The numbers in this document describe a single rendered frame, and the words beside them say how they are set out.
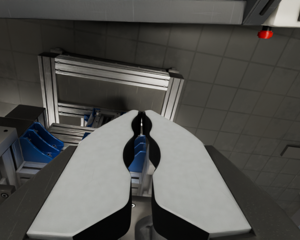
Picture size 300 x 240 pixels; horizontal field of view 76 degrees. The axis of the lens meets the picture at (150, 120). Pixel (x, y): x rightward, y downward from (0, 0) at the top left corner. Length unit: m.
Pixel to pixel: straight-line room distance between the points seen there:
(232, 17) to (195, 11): 0.07
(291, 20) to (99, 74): 0.97
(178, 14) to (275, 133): 1.74
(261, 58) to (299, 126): 0.77
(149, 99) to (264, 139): 1.17
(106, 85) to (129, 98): 0.17
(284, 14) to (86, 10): 0.35
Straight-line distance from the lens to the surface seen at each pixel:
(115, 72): 1.18
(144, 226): 0.57
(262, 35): 0.63
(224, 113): 1.68
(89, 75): 1.22
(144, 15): 0.40
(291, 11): 0.45
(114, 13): 0.40
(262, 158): 2.17
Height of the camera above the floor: 1.35
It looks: 59 degrees down
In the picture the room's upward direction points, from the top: 176 degrees clockwise
